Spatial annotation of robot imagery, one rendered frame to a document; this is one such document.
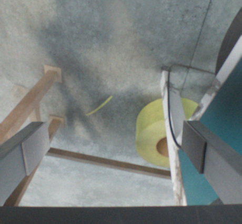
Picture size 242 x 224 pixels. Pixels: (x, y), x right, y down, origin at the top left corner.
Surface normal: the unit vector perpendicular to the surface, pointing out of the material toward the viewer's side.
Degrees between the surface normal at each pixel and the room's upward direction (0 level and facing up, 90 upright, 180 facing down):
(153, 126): 0
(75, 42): 0
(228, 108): 90
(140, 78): 0
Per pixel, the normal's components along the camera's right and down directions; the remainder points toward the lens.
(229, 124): -0.97, -0.22
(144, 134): -0.11, 0.62
